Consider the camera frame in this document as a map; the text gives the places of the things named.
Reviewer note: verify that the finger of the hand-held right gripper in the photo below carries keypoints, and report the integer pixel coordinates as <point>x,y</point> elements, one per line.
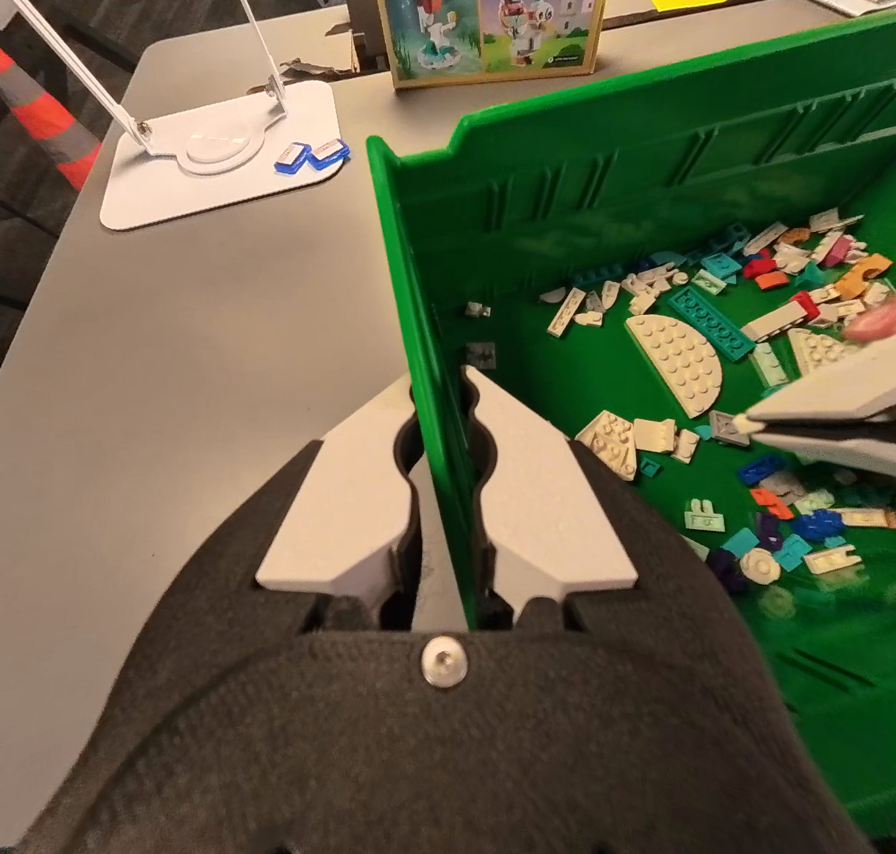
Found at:
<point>854,448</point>
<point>840,392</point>

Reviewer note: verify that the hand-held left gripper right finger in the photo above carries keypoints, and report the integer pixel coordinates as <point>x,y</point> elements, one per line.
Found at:
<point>553,511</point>

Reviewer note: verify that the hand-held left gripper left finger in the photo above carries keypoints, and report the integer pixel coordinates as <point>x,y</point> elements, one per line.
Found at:
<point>336,511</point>

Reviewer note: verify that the pile of toy bricks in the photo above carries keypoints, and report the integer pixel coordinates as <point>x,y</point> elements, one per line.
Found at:
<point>675,350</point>

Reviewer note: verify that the green plastic bin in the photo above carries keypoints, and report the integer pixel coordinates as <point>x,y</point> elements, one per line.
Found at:
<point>560,189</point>

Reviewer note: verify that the yellow toy brick set box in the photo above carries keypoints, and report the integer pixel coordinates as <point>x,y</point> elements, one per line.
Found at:
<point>490,21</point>

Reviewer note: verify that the person's right hand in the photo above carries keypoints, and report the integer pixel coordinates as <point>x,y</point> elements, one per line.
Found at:
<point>875,324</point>

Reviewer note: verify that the white folding stand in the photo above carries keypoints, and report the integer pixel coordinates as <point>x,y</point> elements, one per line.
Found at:
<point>210,189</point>

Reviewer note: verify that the small blue plastic tag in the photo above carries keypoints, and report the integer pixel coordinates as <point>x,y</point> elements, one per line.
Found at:
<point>290,158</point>
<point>327,152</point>

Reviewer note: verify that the orange traffic cone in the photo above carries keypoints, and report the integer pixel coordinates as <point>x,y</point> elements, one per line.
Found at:
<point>49,119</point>

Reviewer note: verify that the black cardboard box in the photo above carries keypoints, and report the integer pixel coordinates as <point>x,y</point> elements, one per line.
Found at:
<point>364,0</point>

